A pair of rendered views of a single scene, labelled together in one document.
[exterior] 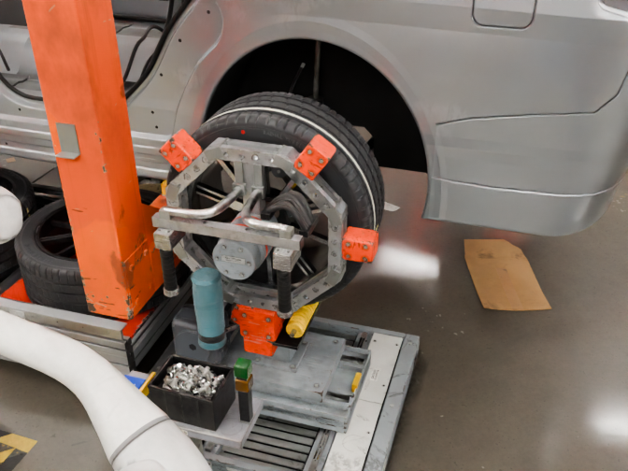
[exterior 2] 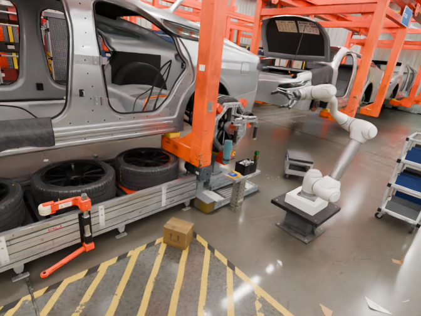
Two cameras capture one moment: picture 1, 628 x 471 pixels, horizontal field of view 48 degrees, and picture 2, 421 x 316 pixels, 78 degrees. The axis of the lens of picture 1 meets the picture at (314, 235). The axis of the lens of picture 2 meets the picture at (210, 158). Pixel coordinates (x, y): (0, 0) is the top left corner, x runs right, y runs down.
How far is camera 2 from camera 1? 2.93 m
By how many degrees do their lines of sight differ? 57
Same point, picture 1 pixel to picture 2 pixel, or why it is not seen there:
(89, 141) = (214, 106)
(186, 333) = (206, 170)
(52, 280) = (165, 173)
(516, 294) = not seen: hidden behind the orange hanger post
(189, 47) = (183, 85)
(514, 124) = (244, 95)
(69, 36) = (217, 74)
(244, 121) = (227, 98)
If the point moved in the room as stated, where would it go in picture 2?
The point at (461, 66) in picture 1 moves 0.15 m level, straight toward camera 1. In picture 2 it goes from (238, 83) to (247, 85)
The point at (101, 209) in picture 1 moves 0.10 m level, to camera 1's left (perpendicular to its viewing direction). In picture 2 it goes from (212, 128) to (207, 130)
